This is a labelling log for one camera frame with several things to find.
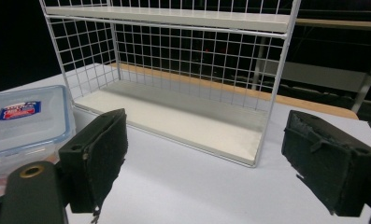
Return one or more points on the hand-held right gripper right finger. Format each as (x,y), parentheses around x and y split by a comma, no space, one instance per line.
(326,158)

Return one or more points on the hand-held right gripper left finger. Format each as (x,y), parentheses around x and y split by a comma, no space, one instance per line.
(94,155)

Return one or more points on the clear plastic container blue-rimmed lid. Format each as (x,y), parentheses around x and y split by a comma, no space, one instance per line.
(24,130)

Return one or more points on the grey panel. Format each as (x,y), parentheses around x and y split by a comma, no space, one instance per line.
(323,76)

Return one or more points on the grey metal stand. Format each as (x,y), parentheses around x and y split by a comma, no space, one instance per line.
(365,84)

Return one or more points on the wooden board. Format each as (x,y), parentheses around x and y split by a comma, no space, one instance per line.
(339,24)

